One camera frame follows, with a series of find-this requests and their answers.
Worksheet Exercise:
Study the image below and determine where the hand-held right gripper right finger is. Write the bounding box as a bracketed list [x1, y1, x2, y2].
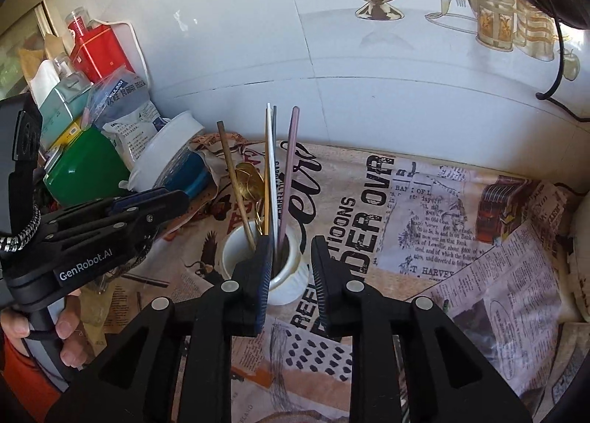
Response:
[311, 235, 533, 423]

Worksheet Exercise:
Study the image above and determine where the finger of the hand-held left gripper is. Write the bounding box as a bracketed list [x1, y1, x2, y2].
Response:
[105, 188, 185, 217]
[113, 193, 191, 240]

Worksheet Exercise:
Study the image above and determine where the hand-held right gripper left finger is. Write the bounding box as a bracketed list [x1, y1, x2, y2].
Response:
[44, 236, 274, 423]

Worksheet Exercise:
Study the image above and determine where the white ceramic cup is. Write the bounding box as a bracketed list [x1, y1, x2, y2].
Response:
[221, 224, 310, 306]

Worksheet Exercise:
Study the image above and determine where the gold chopstick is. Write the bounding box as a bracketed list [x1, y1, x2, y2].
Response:
[216, 120, 258, 252]

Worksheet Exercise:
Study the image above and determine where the gold spoon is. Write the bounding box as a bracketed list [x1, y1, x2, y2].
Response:
[235, 162, 267, 236]

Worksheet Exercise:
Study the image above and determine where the white chopstick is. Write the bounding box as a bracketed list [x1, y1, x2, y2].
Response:
[264, 103, 280, 245]

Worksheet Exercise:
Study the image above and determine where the pink chopstick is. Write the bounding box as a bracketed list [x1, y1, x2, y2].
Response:
[277, 106, 301, 252]

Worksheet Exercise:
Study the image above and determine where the person's left hand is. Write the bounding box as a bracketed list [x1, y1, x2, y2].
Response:
[0, 289, 101, 369]

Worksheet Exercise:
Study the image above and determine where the white lidded blue tub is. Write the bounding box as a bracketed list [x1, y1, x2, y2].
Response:
[121, 110, 211, 196]

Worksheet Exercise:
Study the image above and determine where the green plastic container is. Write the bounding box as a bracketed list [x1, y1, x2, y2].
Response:
[44, 127, 133, 208]

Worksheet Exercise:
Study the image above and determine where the white printed packet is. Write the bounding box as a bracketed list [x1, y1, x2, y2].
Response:
[92, 73, 167, 162]

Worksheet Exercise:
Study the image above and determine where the yellow box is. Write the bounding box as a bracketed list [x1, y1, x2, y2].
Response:
[48, 121, 90, 149]

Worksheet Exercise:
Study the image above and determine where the newspaper print tablecloth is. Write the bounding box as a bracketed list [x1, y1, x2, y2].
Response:
[87, 132, 590, 423]

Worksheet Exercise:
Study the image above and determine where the teal tissue box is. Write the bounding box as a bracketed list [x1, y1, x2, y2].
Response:
[39, 77, 94, 153]

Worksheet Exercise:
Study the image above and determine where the clear plastic bottle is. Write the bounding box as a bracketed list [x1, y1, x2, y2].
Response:
[52, 53, 90, 88]

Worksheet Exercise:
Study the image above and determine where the red tin box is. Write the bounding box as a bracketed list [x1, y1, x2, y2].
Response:
[69, 25, 136, 85]

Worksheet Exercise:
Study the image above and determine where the glass door cabinet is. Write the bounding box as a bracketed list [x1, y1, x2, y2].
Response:
[0, 1, 51, 103]

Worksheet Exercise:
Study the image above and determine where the white rice cooker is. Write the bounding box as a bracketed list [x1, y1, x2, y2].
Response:
[567, 215, 590, 323]

